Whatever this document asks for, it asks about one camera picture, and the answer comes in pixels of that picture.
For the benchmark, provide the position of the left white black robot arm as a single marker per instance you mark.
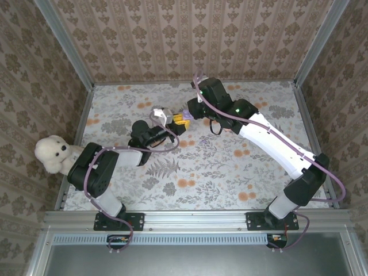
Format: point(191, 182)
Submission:
point(106, 202)

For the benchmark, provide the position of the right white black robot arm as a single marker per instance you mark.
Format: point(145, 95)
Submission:
point(273, 143)

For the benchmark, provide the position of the floral patterned table cover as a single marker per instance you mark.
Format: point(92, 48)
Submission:
point(201, 178)

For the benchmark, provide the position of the white teddy bear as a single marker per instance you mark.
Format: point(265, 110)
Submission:
point(54, 152)

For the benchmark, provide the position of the grey metal panel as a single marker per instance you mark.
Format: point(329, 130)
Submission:
point(201, 261)

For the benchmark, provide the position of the thin aluminium table end rail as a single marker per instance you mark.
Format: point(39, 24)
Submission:
point(143, 83)

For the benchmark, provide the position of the aluminium table side rail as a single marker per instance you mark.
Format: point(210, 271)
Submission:
point(311, 129)
point(81, 126)

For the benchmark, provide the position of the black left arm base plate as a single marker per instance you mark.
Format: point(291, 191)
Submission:
point(138, 221)

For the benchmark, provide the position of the aluminium mounting rail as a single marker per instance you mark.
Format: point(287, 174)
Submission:
point(195, 220)

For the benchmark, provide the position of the aluminium frame post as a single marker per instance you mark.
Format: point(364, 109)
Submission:
point(65, 43)
point(320, 43)

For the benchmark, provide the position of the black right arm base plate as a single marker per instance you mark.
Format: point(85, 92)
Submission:
point(293, 222)

